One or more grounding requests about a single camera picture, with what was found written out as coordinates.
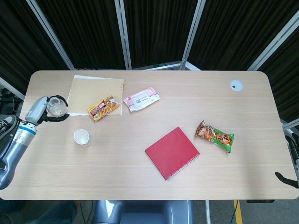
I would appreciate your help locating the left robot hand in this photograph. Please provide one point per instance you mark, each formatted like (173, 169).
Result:
(35, 110)

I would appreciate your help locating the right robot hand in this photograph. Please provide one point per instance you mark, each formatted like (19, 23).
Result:
(286, 179)

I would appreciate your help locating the transparent plastic water bottle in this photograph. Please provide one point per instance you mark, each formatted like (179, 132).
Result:
(57, 107)

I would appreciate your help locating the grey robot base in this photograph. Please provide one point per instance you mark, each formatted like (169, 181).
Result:
(144, 212)

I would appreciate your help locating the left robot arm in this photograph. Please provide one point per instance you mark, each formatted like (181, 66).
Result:
(14, 151)

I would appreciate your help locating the paper cup with leaf print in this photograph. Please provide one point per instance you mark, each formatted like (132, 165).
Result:
(81, 137)

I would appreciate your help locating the black white sneaker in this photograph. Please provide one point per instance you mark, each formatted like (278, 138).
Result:
(7, 126)

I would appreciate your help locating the yellow curry box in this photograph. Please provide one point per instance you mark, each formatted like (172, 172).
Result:
(102, 108)

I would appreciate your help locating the black curtain panel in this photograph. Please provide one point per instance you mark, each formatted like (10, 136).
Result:
(18, 42)
(238, 30)
(158, 30)
(86, 32)
(287, 77)

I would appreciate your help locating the green orange snack bag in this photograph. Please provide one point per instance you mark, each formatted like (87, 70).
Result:
(217, 136)

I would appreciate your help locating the pink wet wipes pack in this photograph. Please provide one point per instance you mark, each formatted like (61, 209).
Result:
(141, 99)

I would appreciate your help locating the red spiral notebook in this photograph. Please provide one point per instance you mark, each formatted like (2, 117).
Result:
(171, 152)

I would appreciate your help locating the grey partition post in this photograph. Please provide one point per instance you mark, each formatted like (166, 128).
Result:
(192, 35)
(51, 35)
(123, 35)
(273, 42)

